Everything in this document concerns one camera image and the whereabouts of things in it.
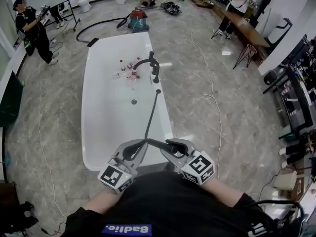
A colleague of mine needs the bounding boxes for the low wooden platform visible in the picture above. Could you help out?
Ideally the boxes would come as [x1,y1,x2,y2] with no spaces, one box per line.
[187,0,215,9]

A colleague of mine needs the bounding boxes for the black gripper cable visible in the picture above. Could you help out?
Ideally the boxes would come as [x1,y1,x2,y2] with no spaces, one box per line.
[256,200,307,222]

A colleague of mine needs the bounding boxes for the long white floor cable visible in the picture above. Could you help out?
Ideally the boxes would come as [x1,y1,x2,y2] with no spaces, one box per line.
[190,16,223,180]

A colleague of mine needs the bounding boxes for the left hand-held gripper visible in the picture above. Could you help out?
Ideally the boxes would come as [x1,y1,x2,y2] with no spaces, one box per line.
[98,140,148,195]

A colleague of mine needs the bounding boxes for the black curved faucet spout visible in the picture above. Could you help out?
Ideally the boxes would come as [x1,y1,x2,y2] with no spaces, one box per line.
[133,58,158,71]

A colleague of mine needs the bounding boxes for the black shower hose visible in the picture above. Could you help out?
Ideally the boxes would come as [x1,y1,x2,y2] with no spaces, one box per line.
[144,90,161,143]

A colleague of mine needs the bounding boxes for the thin white floor cable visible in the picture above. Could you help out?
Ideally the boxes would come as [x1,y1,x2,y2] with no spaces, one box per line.
[37,60,67,218]

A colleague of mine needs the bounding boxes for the white bathtub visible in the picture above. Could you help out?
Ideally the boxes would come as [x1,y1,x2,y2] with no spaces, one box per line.
[80,32,175,172]

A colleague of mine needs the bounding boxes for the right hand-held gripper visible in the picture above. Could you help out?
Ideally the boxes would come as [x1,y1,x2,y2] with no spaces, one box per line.
[160,138,215,186]

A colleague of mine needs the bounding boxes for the cluster of small red-capped bottles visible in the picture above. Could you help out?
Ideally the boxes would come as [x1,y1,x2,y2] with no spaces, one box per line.
[114,56,142,80]

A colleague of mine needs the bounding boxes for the black tangled cable bundle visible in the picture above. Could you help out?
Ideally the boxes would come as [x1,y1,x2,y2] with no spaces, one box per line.
[160,1,182,16]

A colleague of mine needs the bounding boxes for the long wooden table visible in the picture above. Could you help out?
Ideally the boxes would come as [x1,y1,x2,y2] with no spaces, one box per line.
[212,8,271,70]

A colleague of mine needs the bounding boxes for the person's black shirt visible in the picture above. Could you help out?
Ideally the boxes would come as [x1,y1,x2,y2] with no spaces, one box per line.
[61,170,272,237]

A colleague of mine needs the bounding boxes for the beige plastic container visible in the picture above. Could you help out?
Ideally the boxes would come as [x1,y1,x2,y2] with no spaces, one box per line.
[274,170,298,190]

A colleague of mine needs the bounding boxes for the dark brown wooden cabinet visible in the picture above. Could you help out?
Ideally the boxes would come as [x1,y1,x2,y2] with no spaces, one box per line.
[0,180,20,232]

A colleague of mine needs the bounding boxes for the black vacuum hose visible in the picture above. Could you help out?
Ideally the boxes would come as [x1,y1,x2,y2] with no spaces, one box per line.
[76,17,129,48]

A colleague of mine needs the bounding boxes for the person's left forearm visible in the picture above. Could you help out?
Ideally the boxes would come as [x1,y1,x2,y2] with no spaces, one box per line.
[85,189,119,216]

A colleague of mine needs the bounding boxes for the black metal shelf rack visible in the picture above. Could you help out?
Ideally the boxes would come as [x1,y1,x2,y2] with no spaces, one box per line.
[263,35,316,140]

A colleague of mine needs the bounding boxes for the dark green cabinet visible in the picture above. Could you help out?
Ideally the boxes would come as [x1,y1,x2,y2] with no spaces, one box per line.
[0,70,24,128]

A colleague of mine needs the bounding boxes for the person's right forearm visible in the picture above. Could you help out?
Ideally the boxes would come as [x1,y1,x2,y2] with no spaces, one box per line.
[204,176,244,203]

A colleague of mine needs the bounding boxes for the white appliance with black handle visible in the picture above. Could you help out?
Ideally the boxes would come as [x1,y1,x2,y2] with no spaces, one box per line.
[268,17,293,46]

